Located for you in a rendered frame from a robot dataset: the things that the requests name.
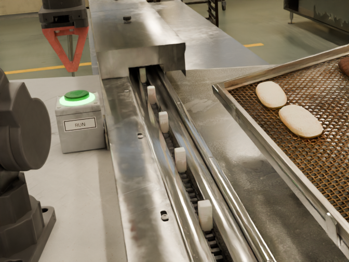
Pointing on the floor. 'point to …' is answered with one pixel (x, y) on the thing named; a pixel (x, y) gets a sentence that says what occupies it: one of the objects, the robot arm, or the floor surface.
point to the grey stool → (70, 50)
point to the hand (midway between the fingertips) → (71, 66)
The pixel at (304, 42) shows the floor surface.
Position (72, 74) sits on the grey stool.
